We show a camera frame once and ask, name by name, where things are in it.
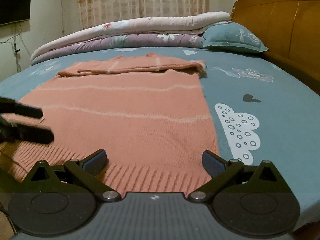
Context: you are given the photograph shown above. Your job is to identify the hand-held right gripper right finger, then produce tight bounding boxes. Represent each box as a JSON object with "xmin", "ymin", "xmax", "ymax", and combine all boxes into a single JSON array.
[{"xmin": 187, "ymin": 150, "xmax": 292, "ymax": 203}]

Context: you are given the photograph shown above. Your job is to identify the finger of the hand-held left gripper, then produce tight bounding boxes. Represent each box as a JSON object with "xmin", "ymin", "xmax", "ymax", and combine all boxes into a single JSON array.
[
  {"xmin": 0, "ymin": 97, "xmax": 43, "ymax": 119},
  {"xmin": 0, "ymin": 120, "xmax": 55, "ymax": 145}
]

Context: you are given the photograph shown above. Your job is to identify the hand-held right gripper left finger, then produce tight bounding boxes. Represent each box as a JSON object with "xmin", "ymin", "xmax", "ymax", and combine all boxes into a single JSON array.
[{"xmin": 24, "ymin": 149, "xmax": 123, "ymax": 203}]

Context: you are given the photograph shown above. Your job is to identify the pink striped knit sweater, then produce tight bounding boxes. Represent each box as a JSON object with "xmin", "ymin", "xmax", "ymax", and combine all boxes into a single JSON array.
[{"xmin": 0, "ymin": 52, "xmax": 220, "ymax": 198}]

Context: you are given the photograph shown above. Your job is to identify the bed with blue floral sheet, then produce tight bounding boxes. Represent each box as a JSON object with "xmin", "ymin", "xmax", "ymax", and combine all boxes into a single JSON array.
[{"xmin": 0, "ymin": 46, "xmax": 320, "ymax": 233}]

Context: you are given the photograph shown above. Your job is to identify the purple floral quilt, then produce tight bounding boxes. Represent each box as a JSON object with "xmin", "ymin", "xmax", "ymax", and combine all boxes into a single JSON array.
[{"xmin": 31, "ymin": 33, "xmax": 208, "ymax": 65}]

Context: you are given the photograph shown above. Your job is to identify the blue pillow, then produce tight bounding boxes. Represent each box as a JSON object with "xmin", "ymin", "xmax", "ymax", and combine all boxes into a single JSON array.
[{"xmin": 202, "ymin": 21, "xmax": 268, "ymax": 53}]

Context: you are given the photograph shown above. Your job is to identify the pink floral quilt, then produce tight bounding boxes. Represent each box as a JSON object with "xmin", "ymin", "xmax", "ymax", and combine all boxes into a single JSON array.
[{"xmin": 30, "ymin": 11, "xmax": 232, "ymax": 60}]

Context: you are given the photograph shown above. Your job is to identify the wooden headboard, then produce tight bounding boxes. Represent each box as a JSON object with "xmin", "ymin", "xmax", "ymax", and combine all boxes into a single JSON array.
[{"xmin": 230, "ymin": 0, "xmax": 320, "ymax": 94}]

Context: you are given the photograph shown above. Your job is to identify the patterned curtain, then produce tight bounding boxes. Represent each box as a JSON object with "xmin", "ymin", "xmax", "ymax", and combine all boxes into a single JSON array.
[{"xmin": 76, "ymin": 0, "xmax": 210, "ymax": 29}]

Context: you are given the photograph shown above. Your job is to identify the black television cables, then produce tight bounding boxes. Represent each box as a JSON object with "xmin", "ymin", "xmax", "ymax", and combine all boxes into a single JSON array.
[{"xmin": 0, "ymin": 21, "xmax": 33, "ymax": 73}]

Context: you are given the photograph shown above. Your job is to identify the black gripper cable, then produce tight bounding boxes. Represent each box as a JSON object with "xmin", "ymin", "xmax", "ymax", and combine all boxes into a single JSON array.
[{"xmin": 0, "ymin": 201, "xmax": 15, "ymax": 238}]

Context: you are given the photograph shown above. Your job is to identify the black wall television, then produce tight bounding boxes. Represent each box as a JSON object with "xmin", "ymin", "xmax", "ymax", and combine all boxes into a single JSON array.
[{"xmin": 0, "ymin": 0, "xmax": 32, "ymax": 27}]

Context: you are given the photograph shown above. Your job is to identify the thin hanging wall cable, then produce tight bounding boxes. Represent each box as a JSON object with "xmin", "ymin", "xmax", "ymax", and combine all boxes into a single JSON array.
[{"xmin": 60, "ymin": 0, "xmax": 66, "ymax": 35}]

